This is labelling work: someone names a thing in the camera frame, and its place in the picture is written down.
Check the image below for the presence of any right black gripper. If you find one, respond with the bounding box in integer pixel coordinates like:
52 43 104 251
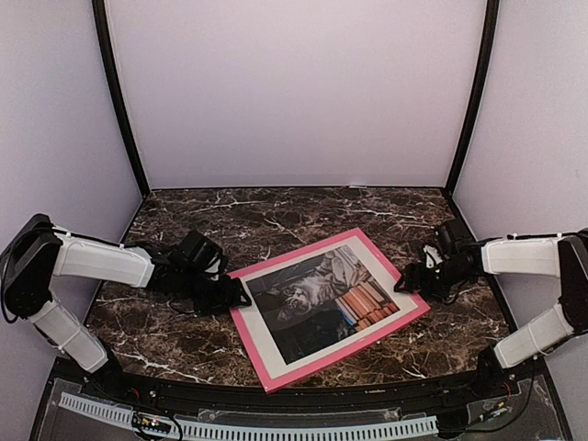
393 258 469 303

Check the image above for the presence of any cat and books photo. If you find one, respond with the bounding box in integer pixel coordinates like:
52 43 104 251
246 244 400 365

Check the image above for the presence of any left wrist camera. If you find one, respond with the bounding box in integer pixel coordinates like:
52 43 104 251
205 260 228 280

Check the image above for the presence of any right black corner post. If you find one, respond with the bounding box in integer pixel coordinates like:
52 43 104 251
445 0 500 196

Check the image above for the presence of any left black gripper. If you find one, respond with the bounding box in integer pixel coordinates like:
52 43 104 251
179 267 253 317

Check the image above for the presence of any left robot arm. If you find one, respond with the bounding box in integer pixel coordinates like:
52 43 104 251
1 214 252 401

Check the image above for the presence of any white slotted cable duct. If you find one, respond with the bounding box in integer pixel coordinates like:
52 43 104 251
58 392 439 440

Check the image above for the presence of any left black corner post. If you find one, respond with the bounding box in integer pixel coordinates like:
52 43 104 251
91 0 151 198

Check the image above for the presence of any black front rail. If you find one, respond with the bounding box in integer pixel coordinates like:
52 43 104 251
54 362 529 417

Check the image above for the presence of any white photo mat board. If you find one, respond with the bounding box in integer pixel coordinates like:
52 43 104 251
240 235 420 379

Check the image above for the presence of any black corner post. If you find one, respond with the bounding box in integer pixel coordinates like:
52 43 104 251
445 0 500 196
91 0 151 198

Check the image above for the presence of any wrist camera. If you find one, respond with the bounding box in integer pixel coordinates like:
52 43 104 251
423 244 444 268
205 260 228 280

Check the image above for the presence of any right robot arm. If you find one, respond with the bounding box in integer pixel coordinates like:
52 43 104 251
394 219 587 399

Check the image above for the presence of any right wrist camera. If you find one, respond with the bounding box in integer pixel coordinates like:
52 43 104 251
423 244 444 268

